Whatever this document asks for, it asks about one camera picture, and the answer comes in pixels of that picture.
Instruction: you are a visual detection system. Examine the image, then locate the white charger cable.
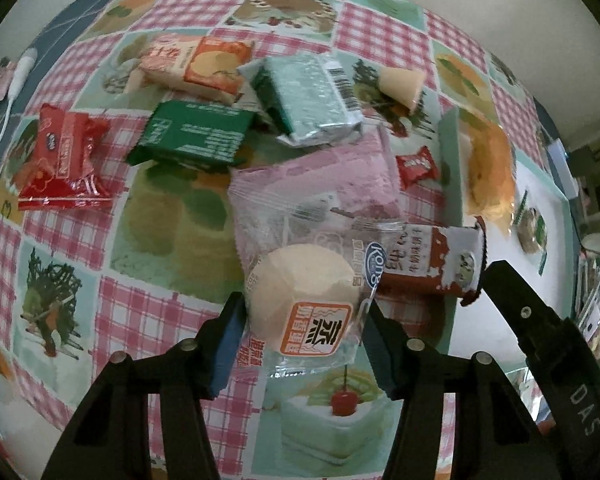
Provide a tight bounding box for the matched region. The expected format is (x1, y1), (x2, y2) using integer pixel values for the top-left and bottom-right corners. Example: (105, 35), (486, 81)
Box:
(0, 47), (38, 161)

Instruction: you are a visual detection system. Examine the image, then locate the yellow clear snack packet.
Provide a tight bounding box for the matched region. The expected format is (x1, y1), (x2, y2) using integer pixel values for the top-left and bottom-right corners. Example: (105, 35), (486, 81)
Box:
(462, 110), (518, 236)

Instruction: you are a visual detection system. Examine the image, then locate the orange and pink cracker packet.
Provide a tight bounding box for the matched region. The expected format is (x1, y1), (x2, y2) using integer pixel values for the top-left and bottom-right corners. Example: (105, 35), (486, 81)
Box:
(139, 34), (256, 105)

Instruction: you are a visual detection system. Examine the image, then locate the small red candy packet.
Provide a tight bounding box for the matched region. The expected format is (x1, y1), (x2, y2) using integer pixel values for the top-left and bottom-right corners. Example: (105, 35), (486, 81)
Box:
(395, 145), (442, 191)

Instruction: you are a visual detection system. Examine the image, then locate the clear steamed cake packet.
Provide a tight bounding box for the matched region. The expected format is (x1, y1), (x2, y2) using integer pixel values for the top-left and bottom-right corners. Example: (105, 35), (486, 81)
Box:
(228, 182), (406, 381)

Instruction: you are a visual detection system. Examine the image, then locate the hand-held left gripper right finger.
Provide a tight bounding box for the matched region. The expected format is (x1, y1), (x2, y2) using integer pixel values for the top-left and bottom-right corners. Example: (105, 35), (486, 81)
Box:
(361, 299), (563, 480)

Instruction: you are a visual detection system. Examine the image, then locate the blue grid cloth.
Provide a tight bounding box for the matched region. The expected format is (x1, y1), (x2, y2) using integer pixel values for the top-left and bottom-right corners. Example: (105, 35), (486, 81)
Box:
(0, 0), (126, 126)

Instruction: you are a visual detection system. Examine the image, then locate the silver green snack packet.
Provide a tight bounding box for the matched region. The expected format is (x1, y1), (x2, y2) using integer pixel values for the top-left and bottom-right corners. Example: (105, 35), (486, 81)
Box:
(237, 52), (366, 147)

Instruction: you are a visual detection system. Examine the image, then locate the red snack packet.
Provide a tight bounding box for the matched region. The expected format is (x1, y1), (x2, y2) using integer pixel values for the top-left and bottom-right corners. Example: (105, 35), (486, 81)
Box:
(17, 103), (113, 212)

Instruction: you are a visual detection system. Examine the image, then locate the pale blue box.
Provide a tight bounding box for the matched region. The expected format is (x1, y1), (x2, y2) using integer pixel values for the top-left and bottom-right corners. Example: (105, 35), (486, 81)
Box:
(545, 139), (579, 196)

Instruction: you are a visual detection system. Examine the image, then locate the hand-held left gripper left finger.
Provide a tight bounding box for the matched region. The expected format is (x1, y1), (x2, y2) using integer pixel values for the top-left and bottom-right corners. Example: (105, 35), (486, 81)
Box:
(40, 291), (248, 480)

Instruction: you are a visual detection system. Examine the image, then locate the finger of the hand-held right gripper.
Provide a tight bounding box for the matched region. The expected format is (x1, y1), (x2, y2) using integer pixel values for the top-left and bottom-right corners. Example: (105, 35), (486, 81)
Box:
(482, 259), (600, 480)

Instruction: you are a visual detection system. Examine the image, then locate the pink clear snack packet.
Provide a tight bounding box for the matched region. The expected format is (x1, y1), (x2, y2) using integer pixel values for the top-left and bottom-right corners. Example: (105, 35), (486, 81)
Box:
(228, 127), (406, 261)

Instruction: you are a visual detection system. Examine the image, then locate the cream cone-shaped snack packet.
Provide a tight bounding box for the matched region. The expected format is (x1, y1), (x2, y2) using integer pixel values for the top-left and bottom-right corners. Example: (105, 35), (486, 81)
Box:
(377, 66), (427, 113)

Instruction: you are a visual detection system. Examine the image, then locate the dark green snack packet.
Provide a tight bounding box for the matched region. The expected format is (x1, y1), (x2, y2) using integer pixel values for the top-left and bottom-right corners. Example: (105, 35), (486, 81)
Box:
(126, 100), (258, 168)

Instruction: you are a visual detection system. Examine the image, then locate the brown and white snack packet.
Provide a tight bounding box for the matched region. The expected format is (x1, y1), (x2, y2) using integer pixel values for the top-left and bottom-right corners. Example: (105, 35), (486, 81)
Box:
(377, 216), (488, 307)

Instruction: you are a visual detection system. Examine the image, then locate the pink labelled small item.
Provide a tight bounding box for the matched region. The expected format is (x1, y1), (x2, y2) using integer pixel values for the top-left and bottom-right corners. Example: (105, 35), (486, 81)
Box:
(0, 57), (18, 103)

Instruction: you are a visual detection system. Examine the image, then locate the colourful packets pile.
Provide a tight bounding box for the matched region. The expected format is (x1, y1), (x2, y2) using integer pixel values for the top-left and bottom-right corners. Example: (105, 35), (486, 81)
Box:
(574, 250), (600, 361)

